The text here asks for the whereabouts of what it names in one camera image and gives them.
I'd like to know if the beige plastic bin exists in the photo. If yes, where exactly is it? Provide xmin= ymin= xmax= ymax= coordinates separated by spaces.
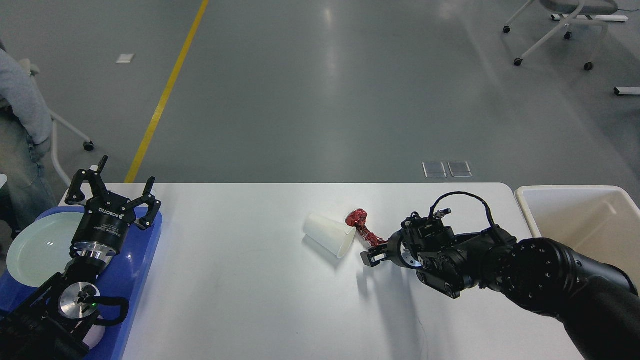
xmin=515 ymin=185 xmax=640 ymax=286

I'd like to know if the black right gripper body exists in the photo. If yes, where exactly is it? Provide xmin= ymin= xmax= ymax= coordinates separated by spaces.
xmin=386 ymin=230 xmax=416 ymax=269

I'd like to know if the white floor bar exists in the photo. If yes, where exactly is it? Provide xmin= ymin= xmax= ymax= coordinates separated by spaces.
xmin=550 ymin=14 xmax=629 ymax=23
xmin=614 ymin=86 xmax=640 ymax=97

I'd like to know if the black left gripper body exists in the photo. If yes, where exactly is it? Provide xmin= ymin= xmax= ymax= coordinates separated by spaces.
xmin=71 ymin=202 xmax=137 ymax=258

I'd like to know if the white chair left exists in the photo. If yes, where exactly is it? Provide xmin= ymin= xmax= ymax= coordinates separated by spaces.
xmin=18 ymin=58 xmax=95 ymax=188

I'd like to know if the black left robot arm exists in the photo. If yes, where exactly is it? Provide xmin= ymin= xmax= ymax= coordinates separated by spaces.
xmin=1 ymin=156 xmax=162 ymax=360

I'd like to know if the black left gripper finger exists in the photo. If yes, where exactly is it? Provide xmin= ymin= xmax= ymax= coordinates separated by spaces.
xmin=119 ymin=177 xmax=162 ymax=231
xmin=65 ymin=155 xmax=110 ymax=208

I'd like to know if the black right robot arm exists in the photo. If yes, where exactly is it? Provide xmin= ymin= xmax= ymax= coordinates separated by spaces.
xmin=345 ymin=199 xmax=640 ymax=360

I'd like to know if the white paper cup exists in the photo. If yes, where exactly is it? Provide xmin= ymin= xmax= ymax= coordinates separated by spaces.
xmin=302 ymin=213 xmax=356 ymax=259

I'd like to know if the white floor bar far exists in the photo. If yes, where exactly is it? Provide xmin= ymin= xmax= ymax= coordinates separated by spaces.
xmin=550 ymin=14 xmax=629 ymax=23

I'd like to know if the blue plastic tray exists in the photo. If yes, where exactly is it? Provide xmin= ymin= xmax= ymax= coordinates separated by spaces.
xmin=0 ymin=206 xmax=163 ymax=360

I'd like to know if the pink mug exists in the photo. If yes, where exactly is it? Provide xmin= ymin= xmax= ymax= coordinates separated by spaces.
xmin=82 ymin=325 xmax=106 ymax=350

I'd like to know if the crushed red can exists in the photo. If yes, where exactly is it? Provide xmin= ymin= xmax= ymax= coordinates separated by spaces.
xmin=344 ymin=208 xmax=379 ymax=244

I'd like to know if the mint green plate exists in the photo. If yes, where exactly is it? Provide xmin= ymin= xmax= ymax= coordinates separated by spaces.
xmin=6 ymin=211 xmax=83 ymax=288

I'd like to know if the seated person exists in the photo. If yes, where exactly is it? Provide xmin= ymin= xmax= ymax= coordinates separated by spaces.
xmin=0 ymin=45 xmax=57 ymax=240

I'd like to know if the white office chair right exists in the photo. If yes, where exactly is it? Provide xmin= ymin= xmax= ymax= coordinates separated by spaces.
xmin=513 ymin=0 xmax=619 ymax=72

